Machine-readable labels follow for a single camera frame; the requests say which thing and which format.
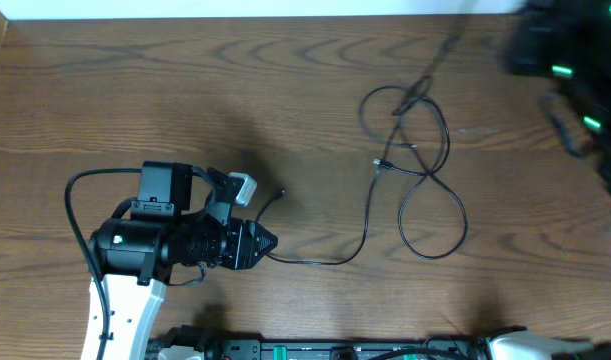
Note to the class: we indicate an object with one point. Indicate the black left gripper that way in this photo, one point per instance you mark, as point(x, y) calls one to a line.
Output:
point(241, 235)

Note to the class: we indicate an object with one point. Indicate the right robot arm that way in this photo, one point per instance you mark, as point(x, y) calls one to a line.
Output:
point(569, 42)

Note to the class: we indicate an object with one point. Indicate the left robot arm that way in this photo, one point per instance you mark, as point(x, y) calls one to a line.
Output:
point(181, 215)

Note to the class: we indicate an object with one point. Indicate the black aluminium mounting rail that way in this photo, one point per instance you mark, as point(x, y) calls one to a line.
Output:
point(509, 343)

